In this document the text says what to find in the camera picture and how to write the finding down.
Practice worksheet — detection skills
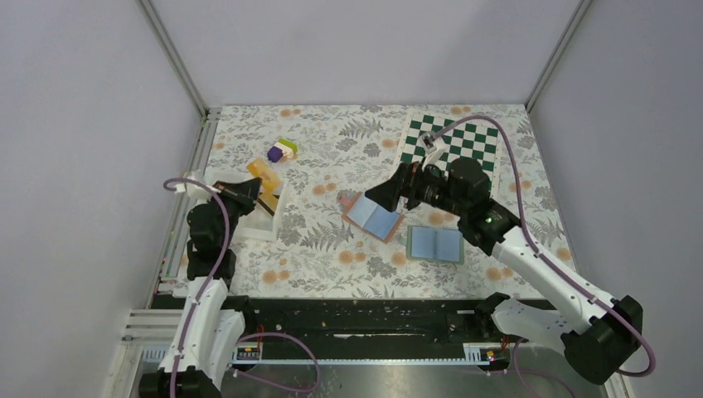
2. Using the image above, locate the yellow printed card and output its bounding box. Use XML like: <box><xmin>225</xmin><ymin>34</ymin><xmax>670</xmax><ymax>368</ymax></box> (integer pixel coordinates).
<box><xmin>246</xmin><ymin>158</ymin><xmax>282</xmax><ymax>192</ymax></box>

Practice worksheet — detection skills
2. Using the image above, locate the clear plastic divided tray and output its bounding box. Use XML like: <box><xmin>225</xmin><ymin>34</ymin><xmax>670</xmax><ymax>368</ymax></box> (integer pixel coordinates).
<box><xmin>205</xmin><ymin>170</ymin><xmax>290</xmax><ymax>241</ymax></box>

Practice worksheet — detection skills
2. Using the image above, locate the brown leather wallet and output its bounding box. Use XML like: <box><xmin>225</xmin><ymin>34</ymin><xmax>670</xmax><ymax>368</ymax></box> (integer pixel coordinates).
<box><xmin>337</xmin><ymin>192</ymin><xmax>405</xmax><ymax>244</ymax></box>

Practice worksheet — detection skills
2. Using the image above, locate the green card holder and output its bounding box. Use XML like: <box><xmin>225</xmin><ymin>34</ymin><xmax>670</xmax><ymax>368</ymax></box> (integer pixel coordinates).
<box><xmin>395</xmin><ymin>226</ymin><xmax>464</xmax><ymax>264</ymax></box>

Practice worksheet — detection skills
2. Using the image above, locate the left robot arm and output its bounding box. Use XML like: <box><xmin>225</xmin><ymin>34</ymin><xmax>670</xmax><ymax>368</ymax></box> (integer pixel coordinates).
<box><xmin>138</xmin><ymin>177</ymin><xmax>262</xmax><ymax>397</ymax></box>

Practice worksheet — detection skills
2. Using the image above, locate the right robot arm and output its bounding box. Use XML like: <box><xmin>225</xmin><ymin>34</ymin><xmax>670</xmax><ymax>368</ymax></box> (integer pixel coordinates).
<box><xmin>365</xmin><ymin>158</ymin><xmax>643</xmax><ymax>385</ymax></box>

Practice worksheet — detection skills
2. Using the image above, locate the gold card in tray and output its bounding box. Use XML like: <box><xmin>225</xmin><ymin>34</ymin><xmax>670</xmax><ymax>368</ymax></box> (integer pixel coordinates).
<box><xmin>257</xmin><ymin>192</ymin><xmax>280</xmax><ymax>216</ymax></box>

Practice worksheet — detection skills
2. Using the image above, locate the purple toy block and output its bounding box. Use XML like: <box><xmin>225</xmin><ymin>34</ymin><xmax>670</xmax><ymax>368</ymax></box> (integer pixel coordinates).
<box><xmin>267</xmin><ymin>146</ymin><xmax>285</xmax><ymax>163</ymax></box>

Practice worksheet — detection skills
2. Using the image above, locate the cream toy block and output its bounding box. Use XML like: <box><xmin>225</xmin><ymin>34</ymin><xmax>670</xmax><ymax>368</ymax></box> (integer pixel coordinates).
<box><xmin>274</xmin><ymin>142</ymin><xmax>296</xmax><ymax>161</ymax></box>

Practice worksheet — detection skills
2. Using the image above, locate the green white chess mat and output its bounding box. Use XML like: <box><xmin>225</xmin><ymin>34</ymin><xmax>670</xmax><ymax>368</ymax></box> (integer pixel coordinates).
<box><xmin>391</xmin><ymin>111</ymin><xmax>503</xmax><ymax>196</ymax></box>

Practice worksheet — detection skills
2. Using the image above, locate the lime green toy block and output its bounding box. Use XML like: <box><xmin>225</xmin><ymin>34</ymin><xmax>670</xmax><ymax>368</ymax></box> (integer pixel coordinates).
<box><xmin>278</xmin><ymin>138</ymin><xmax>298</xmax><ymax>154</ymax></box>

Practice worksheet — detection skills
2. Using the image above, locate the floral table cloth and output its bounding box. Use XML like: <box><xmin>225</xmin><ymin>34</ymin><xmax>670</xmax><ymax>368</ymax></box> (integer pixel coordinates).
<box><xmin>205</xmin><ymin>104</ymin><xmax>573</xmax><ymax>299</ymax></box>

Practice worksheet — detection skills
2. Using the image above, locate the left controller board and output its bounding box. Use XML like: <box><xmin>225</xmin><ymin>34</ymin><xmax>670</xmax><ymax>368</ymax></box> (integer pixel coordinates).
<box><xmin>235</xmin><ymin>344</ymin><xmax>261</xmax><ymax>362</ymax></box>

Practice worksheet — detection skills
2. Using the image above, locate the controller board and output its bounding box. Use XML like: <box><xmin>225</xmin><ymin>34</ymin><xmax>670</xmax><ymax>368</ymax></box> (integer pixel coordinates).
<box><xmin>235</xmin><ymin>344</ymin><xmax>261</xmax><ymax>362</ymax></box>
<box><xmin>479</xmin><ymin>347</ymin><xmax>510</xmax><ymax>363</ymax></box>

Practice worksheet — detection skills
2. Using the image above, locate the perforated metal strip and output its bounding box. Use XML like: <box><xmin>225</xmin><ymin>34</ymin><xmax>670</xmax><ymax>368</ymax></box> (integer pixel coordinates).
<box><xmin>225</xmin><ymin>342</ymin><xmax>510</xmax><ymax>366</ymax></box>

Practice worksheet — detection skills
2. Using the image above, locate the right controller board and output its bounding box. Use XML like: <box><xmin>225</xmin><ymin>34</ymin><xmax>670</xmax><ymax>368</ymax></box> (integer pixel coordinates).
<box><xmin>479</xmin><ymin>347</ymin><xmax>510</xmax><ymax>363</ymax></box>

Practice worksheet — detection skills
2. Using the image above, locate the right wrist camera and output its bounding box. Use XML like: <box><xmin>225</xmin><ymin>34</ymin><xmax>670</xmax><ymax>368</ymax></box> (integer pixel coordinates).
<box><xmin>418</xmin><ymin>132</ymin><xmax>449</xmax><ymax>169</ymax></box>

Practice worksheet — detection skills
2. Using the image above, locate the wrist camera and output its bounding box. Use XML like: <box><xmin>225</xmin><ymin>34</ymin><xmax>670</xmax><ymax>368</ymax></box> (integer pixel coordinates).
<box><xmin>418</xmin><ymin>132</ymin><xmax>449</xmax><ymax>169</ymax></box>
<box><xmin>172</xmin><ymin>171</ymin><xmax>221</xmax><ymax>201</ymax></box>

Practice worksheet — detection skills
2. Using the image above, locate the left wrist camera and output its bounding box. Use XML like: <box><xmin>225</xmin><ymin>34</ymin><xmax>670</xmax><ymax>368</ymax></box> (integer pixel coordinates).
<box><xmin>172</xmin><ymin>171</ymin><xmax>221</xmax><ymax>201</ymax></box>

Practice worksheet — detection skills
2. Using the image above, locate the left aluminium frame post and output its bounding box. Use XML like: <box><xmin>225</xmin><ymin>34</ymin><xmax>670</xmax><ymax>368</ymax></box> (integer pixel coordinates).
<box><xmin>136</xmin><ymin>0</ymin><xmax>209</xmax><ymax>118</ymax></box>

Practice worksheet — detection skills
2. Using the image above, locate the aluminium frame post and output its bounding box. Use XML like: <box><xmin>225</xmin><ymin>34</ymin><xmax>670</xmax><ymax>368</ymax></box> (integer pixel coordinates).
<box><xmin>136</xmin><ymin>0</ymin><xmax>209</xmax><ymax>118</ymax></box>
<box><xmin>525</xmin><ymin>0</ymin><xmax>594</xmax><ymax>114</ymax></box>

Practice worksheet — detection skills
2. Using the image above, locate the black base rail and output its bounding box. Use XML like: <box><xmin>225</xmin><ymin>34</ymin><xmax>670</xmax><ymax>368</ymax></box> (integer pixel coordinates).
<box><xmin>222</xmin><ymin>296</ymin><xmax>505</xmax><ymax>352</ymax></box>

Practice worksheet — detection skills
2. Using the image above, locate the right aluminium frame post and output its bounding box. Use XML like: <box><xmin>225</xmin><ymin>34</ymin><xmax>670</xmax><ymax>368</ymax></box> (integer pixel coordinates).
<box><xmin>525</xmin><ymin>0</ymin><xmax>594</xmax><ymax>114</ymax></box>

